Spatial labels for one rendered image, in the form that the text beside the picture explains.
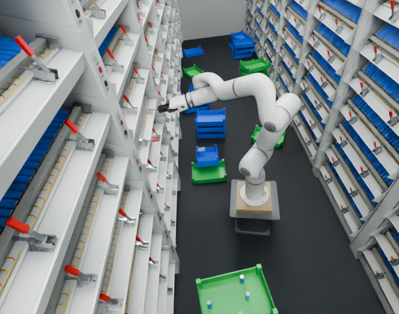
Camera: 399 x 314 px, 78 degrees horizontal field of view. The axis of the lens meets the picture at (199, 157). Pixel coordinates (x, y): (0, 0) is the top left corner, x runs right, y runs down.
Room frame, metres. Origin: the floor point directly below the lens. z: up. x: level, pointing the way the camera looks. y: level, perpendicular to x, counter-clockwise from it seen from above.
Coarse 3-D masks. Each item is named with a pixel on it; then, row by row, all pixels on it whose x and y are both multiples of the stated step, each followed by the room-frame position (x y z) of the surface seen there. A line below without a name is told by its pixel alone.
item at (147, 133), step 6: (150, 90) 1.36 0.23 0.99; (150, 96) 1.36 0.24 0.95; (156, 96) 1.36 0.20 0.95; (150, 102) 1.32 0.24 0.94; (150, 120) 1.14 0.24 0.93; (150, 126) 1.08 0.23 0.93; (144, 132) 1.03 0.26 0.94; (150, 132) 1.04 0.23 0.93; (144, 138) 0.98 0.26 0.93; (150, 138) 0.99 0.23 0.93; (138, 150) 0.89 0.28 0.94; (144, 150) 0.90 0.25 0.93; (144, 156) 0.86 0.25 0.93; (144, 162) 0.82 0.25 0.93; (144, 168) 0.76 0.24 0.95
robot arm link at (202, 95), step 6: (198, 90) 1.17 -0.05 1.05; (204, 90) 1.17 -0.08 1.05; (210, 90) 1.16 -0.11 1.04; (192, 96) 1.17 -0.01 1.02; (198, 96) 1.16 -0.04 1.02; (204, 96) 1.15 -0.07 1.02; (210, 96) 1.14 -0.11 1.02; (216, 96) 1.14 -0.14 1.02; (198, 102) 1.15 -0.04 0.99; (204, 102) 1.15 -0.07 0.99
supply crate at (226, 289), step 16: (240, 272) 0.43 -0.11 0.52; (256, 272) 0.42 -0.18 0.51; (208, 288) 0.39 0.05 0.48; (224, 288) 0.38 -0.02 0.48; (240, 288) 0.37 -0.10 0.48; (256, 288) 0.36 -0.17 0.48; (224, 304) 0.32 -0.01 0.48; (240, 304) 0.31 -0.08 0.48; (256, 304) 0.30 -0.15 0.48; (272, 304) 0.28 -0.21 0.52
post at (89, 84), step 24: (0, 0) 0.68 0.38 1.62; (24, 0) 0.67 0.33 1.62; (48, 0) 0.67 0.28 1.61; (72, 24) 0.67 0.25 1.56; (96, 48) 0.76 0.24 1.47; (96, 72) 0.69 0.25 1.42; (96, 96) 0.67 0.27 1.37; (120, 144) 0.67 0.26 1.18; (144, 192) 0.67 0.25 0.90; (168, 240) 0.71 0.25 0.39
